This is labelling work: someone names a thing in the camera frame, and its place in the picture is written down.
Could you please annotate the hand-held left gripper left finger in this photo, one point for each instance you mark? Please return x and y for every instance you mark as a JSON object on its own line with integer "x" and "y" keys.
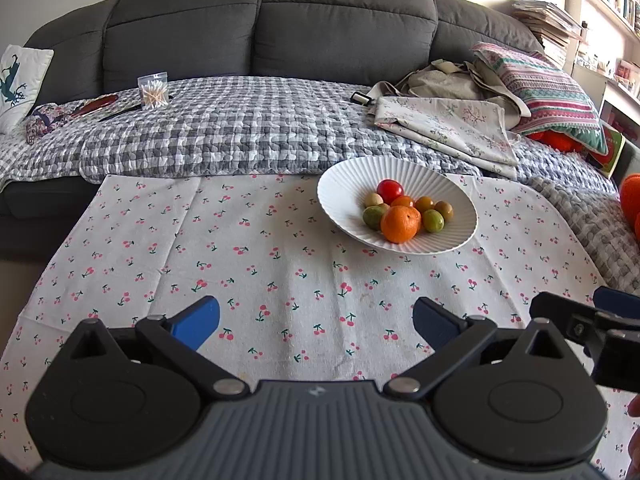
{"x": 195, "y": 322}

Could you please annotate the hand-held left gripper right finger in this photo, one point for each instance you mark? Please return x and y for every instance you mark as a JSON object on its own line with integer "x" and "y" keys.
{"x": 435, "y": 322}

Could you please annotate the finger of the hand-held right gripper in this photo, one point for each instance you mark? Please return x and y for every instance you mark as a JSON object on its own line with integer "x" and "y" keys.
{"x": 620, "y": 302}
{"x": 565, "y": 315}

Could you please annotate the green kumquat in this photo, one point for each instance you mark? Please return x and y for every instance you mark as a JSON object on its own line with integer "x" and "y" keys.
{"x": 374, "y": 217}
{"x": 433, "y": 220}

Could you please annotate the orange tangerine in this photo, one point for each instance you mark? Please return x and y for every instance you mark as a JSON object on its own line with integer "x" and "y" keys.
{"x": 401, "y": 224}

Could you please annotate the brown longan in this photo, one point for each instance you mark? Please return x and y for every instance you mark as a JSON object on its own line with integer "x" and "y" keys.
{"x": 444, "y": 210}
{"x": 372, "y": 200}

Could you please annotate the orange cherry tomato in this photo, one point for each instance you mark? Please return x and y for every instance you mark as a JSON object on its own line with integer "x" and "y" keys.
{"x": 424, "y": 203}
{"x": 401, "y": 201}

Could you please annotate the red cherry tomato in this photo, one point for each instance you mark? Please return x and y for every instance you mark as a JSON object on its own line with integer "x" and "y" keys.
{"x": 390, "y": 189}

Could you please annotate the white ribbed plate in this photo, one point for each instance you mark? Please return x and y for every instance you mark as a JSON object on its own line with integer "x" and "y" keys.
{"x": 340, "y": 195}

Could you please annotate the person's right hand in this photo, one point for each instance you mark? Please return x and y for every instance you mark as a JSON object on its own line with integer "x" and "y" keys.
{"x": 635, "y": 430}

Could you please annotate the cherry print tablecloth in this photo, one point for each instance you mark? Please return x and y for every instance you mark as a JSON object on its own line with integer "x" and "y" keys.
{"x": 225, "y": 250}

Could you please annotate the orange fuzzy object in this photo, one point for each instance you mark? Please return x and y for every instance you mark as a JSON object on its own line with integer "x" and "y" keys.
{"x": 632, "y": 200}

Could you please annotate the green and red book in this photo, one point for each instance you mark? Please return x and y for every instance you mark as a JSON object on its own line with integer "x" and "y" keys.
{"x": 610, "y": 152}

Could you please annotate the orange plush toy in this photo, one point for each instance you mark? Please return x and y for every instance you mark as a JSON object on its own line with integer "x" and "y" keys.
{"x": 555, "y": 141}

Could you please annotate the grey checked quilt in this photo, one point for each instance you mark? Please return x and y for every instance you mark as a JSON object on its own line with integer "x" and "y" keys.
{"x": 225, "y": 130}

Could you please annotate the folded floral cloth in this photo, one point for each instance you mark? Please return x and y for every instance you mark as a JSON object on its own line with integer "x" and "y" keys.
{"x": 450, "y": 120}

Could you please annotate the striped patterned pillow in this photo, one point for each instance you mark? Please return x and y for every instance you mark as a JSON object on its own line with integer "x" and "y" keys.
{"x": 545, "y": 92}

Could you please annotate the black pen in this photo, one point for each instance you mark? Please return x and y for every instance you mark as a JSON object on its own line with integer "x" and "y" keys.
{"x": 120, "y": 111}

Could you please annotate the clear cotton swab box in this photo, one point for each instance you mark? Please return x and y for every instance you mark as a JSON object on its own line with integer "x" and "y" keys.
{"x": 153, "y": 91}

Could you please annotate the red glossy object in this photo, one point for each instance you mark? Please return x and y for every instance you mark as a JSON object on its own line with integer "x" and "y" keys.
{"x": 95, "y": 105}

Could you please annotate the beige canvas bag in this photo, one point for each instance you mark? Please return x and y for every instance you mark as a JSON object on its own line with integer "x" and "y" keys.
{"x": 440, "y": 80}

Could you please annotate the floral fabric pouch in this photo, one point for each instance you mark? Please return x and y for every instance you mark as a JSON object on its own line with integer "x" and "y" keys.
{"x": 47, "y": 120}

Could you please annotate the white bookshelf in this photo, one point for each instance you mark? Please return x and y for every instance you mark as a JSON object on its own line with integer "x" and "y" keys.
{"x": 615, "y": 20}

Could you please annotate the stack of books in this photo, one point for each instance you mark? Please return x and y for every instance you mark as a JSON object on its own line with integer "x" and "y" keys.
{"x": 547, "y": 25}

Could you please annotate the white lizard print cushion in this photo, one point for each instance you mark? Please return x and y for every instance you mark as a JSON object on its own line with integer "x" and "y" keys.
{"x": 20, "y": 85}

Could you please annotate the dark grey sofa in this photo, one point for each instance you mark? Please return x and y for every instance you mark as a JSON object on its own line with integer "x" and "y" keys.
{"x": 270, "y": 25}

